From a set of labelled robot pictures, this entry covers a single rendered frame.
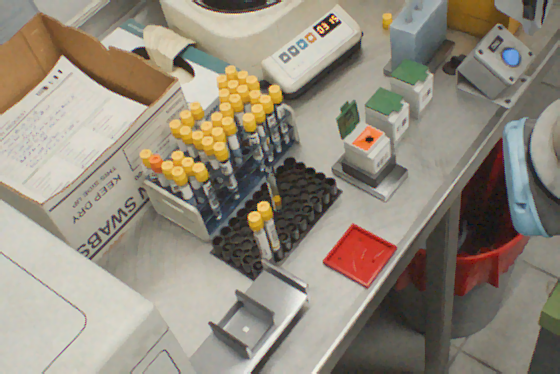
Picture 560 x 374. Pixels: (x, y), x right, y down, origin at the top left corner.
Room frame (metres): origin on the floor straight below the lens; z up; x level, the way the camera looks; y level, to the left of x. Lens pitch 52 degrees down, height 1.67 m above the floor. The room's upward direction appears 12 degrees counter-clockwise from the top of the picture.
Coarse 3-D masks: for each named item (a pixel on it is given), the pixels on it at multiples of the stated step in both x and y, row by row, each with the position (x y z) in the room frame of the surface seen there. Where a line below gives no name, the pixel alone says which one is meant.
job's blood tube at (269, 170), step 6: (264, 168) 0.57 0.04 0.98; (270, 168) 0.57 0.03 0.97; (270, 174) 0.56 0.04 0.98; (270, 180) 0.56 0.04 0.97; (276, 180) 0.57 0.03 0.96; (270, 186) 0.56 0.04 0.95; (276, 186) 0.56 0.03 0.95; (270, 192) 0.56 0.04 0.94; (276, 192) 0.56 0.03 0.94; (276, 198) 0.56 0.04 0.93; (276, 204) 0.56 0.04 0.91; (282, 204) 0.57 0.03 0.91; (276, 210) 0.56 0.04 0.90
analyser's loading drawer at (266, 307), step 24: (264, 264) 0.47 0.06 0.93; (264, 288) 0.44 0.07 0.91; (288, 288) 0.44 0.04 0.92; (240, 312) 0.42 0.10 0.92; (264, 312) 0.40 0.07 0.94; (288, 312) 0.41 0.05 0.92; (216, 336) 0.39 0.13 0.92; (240, 336) 0.39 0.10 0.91; (264, 336) 0.38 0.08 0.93; (192, 360) 0.37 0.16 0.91; (216, 360) 0.37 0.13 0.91; (240, 360) 0.36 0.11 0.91
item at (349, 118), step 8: (344, 104) 0.63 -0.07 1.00; (352, 104) 0.64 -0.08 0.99; (344, 112) 0.63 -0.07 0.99; (352, 112) 0.63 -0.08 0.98; (336, 120) 0.62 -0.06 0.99; (344, 120) 0.62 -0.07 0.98; (352, 120) 0.63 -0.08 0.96; (360, 120) 0.64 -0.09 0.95; (344, 128) 0.62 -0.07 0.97; (352, 128) 0.63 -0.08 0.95; (344, 136) 0.62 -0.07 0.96
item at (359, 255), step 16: (352, 224) 0.53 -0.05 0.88; (352, 240) 0.51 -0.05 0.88; (368, 240) 0.50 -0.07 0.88; (384, 240) 0.50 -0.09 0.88; (336, 256) 0.49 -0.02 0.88; (352, 256) 0.49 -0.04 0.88; (368, 256) 0.48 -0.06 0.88; (384, 256) 0.48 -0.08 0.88; (352, 272) 0.46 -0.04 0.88; (368, 272) 0.46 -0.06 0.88
